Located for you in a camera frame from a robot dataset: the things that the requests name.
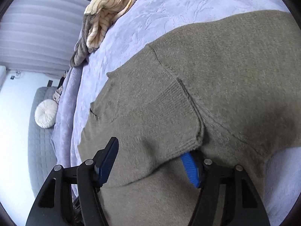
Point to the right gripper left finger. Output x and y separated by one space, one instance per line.
69 195

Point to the grey quilted sofa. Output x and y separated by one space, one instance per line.
40 148

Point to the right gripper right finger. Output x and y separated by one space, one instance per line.
229 190

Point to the beige patterned cloth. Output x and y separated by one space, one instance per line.
57 94

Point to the cream striped fleece garment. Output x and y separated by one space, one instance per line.
99 15

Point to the white round pleated cushion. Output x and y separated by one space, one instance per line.
45 113

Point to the lavender embossed bed blanket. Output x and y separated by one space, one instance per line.
147 21

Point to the olive brown knit sweater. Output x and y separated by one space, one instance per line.
229 89

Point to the grey pleated curtain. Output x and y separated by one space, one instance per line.
40 35

